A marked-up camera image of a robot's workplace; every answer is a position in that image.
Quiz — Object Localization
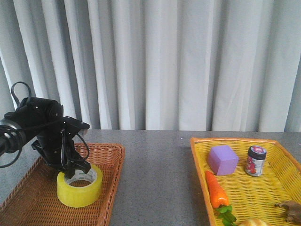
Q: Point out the purple foam cube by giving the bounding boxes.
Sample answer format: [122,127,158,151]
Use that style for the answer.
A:
[207,145,239,176]

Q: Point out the brown wicker basket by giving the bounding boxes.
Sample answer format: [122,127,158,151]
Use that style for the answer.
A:
[0,143,125,226]

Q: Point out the brown ginger root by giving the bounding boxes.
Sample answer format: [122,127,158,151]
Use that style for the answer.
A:
[274,200,301,225]

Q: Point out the yellow plastic woven basket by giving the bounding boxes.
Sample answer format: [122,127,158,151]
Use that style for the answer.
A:
[190,137,301,226]

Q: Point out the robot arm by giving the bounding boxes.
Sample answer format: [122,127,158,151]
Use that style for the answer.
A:
[0,97,91,178]

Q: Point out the orange toy carrot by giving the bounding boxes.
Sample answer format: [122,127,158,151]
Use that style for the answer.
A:
[205,171,237,226]

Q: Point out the yellow packing tape roll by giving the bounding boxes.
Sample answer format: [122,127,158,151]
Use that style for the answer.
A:
[57,164,103,208]

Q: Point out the white pleated curtain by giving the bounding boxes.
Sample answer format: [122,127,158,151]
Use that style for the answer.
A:
[0,0,301,132]

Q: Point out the toy bread roll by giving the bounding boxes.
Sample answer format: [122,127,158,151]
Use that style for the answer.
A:
[239,218,271,226]

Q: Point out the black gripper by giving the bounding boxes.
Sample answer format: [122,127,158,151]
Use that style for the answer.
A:
[3,97,91,179]

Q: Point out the small jar with black lid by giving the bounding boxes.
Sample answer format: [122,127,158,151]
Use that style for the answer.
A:
[245,145,267,177]

